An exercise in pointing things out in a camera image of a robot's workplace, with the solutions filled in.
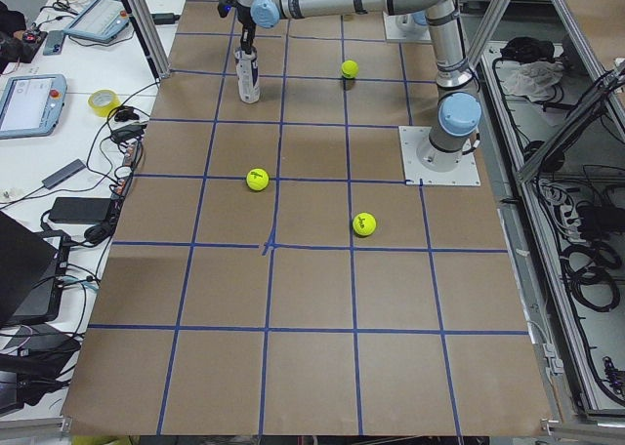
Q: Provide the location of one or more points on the tennis ball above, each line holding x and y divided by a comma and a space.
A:
257, 179
349, 69
364, 224

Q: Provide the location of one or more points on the black power adapter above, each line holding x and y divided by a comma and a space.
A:
79, 210

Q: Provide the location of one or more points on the grey usb hub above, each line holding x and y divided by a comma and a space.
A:
63, 174

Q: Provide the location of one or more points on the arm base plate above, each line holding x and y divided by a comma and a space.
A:
425, 165
409, 28

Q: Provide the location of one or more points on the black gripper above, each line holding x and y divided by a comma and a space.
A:
246, 28

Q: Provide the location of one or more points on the teach pendant near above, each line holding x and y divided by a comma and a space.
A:
31, 106

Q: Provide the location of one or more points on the black scissors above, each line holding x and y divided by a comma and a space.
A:
64, 6

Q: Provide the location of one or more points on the tennis ball near centre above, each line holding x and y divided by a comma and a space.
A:
257, 179

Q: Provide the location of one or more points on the aluminium frame post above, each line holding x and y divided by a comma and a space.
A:
145, 28

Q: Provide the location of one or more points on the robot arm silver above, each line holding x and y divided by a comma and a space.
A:
370, 29
458, 111

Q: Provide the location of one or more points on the black laptop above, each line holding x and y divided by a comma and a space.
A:
32, 265

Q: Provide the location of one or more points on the tennis ball front right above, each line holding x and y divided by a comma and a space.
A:
364, 224

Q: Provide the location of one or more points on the teach pendant far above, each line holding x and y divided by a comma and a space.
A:
101, 22

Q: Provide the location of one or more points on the white crumpled cloth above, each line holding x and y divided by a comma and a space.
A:
535, 81

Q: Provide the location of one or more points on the yellow tape roll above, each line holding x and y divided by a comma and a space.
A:
103, 102

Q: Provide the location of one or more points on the clear tennis ball can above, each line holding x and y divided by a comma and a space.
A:
247, 71

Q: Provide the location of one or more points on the teach pendant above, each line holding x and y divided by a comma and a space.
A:
101, 22
31, 106

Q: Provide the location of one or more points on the brown paper table cover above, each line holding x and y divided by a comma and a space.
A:
225, 310

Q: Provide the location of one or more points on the black power brick far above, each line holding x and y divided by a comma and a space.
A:
164, 18

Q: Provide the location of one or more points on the tennis ball middle far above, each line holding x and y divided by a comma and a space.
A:
349, 69

